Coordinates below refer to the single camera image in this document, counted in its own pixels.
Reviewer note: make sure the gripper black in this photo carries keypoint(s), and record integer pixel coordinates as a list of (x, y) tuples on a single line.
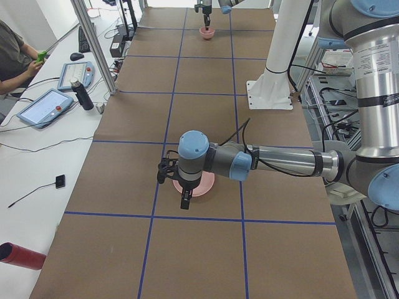
[(188, 185), (205, 9)]

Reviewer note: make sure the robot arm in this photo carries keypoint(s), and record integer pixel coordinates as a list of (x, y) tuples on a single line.
[(370, 29), (224, 5)]

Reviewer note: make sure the pink bowl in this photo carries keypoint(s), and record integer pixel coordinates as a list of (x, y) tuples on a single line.
[(207, 33)]

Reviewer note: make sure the pink plate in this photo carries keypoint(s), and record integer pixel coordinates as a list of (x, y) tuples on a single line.
[(206, 183)]

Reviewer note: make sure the black keyboard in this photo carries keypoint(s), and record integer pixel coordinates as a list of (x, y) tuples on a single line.
[(83, 43)]

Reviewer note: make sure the small black square device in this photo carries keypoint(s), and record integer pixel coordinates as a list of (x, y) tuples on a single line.
[(60, 181)]

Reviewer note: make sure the far teach pendant tablet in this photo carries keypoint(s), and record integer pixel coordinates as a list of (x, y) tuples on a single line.
[(71, 72)]

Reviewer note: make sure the teach pendant tablet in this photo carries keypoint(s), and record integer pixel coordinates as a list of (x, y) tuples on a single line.
[(45, 109), (71, 72)]

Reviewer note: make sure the black computer mouse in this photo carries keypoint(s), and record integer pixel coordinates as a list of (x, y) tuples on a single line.
[(76, 56)]

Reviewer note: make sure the black water bottle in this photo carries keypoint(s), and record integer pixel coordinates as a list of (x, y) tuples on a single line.
[(81, 94)]

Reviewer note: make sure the near teach pendant tablet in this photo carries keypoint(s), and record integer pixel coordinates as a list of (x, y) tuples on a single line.
[(45, 109)]

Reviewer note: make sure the green object in hand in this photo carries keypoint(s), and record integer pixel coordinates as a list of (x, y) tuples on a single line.
[(41, 57)]

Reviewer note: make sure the red cylinder bottle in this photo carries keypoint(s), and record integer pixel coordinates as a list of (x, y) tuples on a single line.
[(22, 257)]

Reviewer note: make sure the seated person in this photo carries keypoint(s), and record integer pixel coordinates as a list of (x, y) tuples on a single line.
[(19, 63)]

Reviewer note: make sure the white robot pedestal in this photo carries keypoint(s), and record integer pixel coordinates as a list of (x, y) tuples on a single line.
[(271, 91)]

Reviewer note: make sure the aluminium frame post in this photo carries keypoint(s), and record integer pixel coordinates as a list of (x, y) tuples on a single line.
[(85, 22)]

